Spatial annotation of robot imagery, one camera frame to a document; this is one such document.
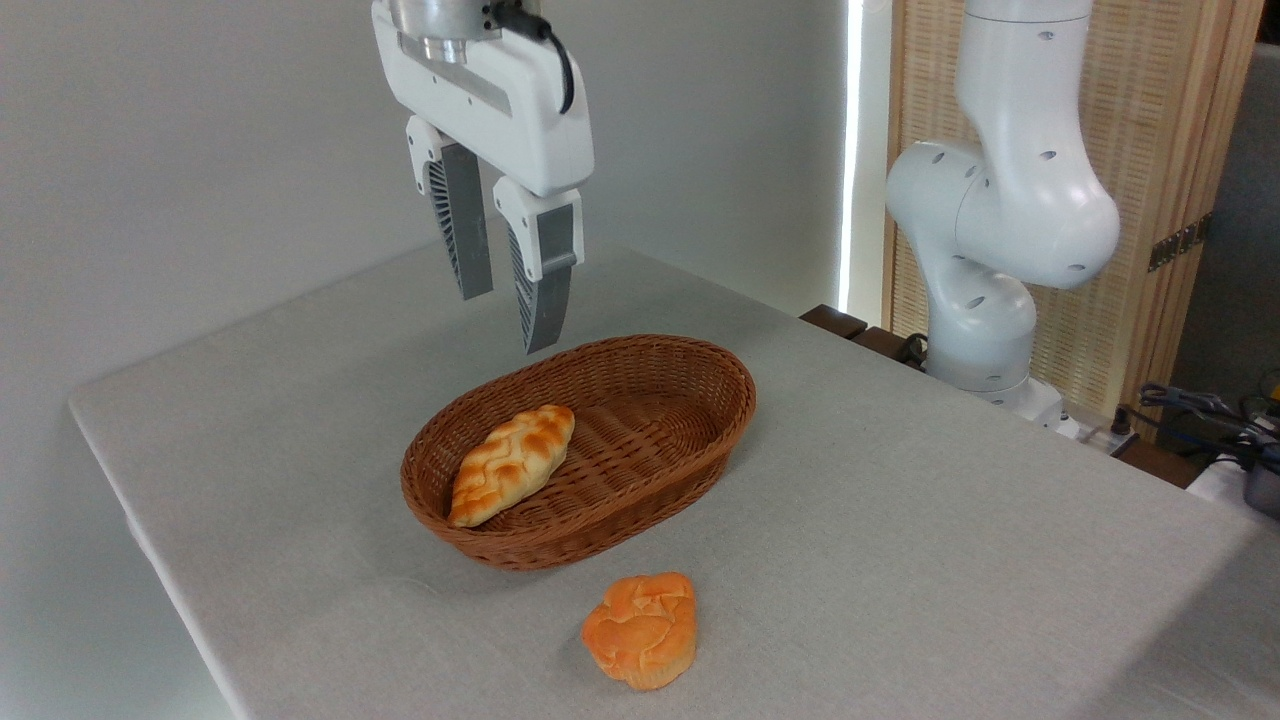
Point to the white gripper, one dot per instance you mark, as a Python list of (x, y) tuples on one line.
[(510, 120)]

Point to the long braided bread loaf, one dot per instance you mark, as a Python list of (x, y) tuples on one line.
[(510, 465)]

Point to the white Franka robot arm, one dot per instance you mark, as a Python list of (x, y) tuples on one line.
[(1005, 200)]

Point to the brown oval wicker basket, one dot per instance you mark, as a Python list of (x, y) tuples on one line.
[(650, 430)]

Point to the round orange bread bun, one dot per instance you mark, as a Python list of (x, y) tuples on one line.
[(642, 630)]

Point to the dark brown wooden block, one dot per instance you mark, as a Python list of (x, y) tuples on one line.
[(833, 321), (882, 343)]

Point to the grey tablecloth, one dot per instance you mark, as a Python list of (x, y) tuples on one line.
[(900, 620)]

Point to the white power strip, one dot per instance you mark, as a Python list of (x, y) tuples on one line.
[(1100, 438)]

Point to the dark metal screen hinge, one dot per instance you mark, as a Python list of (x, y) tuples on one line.
[(1180, 242)]

